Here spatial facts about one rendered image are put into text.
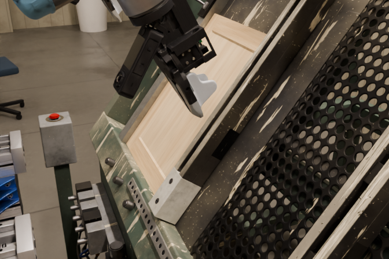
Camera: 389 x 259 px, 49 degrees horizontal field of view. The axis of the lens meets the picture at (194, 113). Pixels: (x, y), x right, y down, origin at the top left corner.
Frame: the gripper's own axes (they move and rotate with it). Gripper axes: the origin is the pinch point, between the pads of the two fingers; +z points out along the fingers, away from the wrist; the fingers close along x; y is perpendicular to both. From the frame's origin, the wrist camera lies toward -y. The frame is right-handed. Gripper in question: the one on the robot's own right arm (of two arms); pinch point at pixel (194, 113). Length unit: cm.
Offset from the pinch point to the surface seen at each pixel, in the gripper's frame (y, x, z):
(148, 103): -1, 74, 31
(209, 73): 19, 53, 23
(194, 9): 37, 98, 19
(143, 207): -20, 34, 37
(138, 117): -7, 74, 33
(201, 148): 1.1, 24.9, 25.0
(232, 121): 11.4, 24.5, 23.5
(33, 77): -75, 457, 110
